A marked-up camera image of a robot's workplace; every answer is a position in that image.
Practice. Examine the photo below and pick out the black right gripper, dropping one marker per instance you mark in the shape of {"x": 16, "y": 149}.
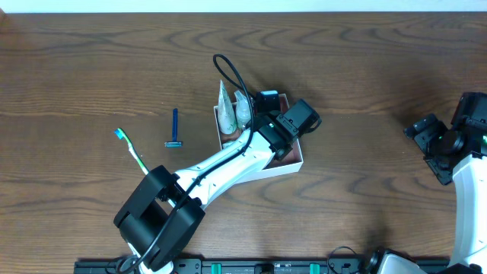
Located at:
{"x": 424, "y": 138}

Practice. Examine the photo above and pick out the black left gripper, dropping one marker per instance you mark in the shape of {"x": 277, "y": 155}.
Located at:
{"x": 264, "y": 115}

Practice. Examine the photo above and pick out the white box with pink interior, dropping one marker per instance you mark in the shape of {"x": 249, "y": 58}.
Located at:
{"x": 291, "y": 163}

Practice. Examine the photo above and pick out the blue foaming soap pump bottle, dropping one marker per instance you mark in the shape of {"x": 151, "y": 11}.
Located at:
{"x": 242, "y": 110}

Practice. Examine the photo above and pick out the white Pantene bamboo tube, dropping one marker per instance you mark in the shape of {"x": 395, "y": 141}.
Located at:
{"x": 226, "y": 116}

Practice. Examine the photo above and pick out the green Dettol soap box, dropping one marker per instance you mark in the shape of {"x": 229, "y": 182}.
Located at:
{"x": 229, "y": 144}

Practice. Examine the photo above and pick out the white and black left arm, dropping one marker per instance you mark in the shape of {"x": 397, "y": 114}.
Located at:
{"x": 165, "y": 209}

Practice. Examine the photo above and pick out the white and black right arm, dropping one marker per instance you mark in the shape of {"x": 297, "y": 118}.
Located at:
{"x": 458, "y": 155}

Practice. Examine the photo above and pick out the blue disposable razor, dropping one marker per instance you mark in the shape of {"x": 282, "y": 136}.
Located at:
{"x": 174, "y": 142}

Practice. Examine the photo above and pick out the green and blue toothbrush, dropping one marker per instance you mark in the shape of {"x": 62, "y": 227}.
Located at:
{"x": 120, "y": 133}

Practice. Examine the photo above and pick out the black mounting rail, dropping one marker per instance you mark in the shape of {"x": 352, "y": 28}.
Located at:
{"x": 198, "y": 266}

